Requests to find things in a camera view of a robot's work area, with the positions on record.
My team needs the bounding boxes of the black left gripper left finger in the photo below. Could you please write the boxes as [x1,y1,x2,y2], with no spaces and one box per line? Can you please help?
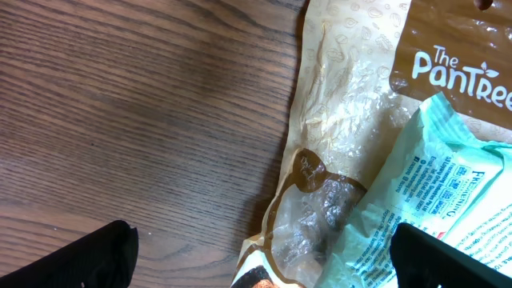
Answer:
[1,220,138,288]

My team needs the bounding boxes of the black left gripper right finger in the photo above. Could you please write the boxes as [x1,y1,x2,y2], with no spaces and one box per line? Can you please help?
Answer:
[390,222,511,288]

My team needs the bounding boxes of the brown snack packet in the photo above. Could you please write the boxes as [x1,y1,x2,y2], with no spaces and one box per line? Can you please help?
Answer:
[232,0,511,287]

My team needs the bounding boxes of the mint green wet wipes pack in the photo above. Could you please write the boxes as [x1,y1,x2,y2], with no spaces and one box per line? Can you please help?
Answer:
[316,93,511,287]

